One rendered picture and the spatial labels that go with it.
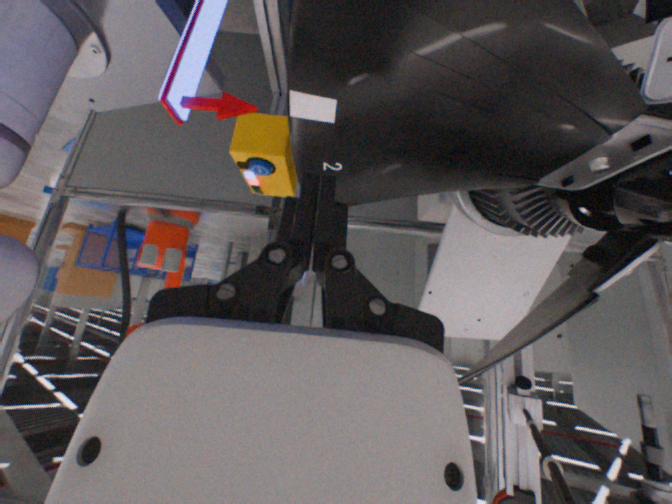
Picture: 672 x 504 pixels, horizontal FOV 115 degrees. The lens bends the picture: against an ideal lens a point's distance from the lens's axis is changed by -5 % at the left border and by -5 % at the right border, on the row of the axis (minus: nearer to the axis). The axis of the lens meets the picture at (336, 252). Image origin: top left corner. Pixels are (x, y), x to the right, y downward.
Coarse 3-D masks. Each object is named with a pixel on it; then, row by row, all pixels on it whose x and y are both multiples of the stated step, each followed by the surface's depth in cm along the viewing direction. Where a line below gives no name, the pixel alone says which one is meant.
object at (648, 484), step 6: (642, 474) 14; (642, 480) 14; (648, 480) 13; (654, 480) 13; (666, 480) 13; (642, 486) 14; (648, 486) 13; (654, 486) 13; (660, 486) 13; (666, 486) 13; (648, 492) 13; (654, 492) 13; (660, 492) 13; (666, 492) 13; (648, 498) 13; (654, 498) 13; (660, 498) 13; (666, 498) 13
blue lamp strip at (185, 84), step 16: (208, 0) 19; (224, 0) 21; (208, 16) 19; (208, 32) 19; (192, 48) 18; (208, 48) 20; (192, 64) 18; (176, 80) 16; (192, 80) 18; (176, 96) 17
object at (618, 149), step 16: (624, 128) 15; (640, 128) 15; (656, 128) 15; (608, 144) 17; (624, 144) 17; (656, 144) 16; (576, 160) 19; (592, 160) 19; (624, 160) 18; (640, 160) 18; (560, 176) 21; (576, 176) 21; (592, 176) 21; (608, 176) 20
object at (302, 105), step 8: (296, 96) 16; (304, 96) 16; (312, 96) 16; (296, 104) 16; (304, 104) 16; (312, 104) 16; (320, 104) 16; (328, 104) 16; (296, 112) 17; (304, 112) 16; (312, 112) 16; (320, 112) 16; (328, 112) 16; (320, 120) 17; (328, 120) 17
